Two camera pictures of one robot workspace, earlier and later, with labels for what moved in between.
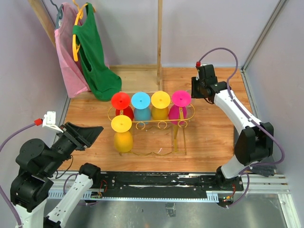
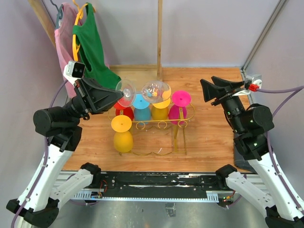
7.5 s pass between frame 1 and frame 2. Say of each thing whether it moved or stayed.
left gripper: moved
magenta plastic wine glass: stayed
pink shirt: stayed
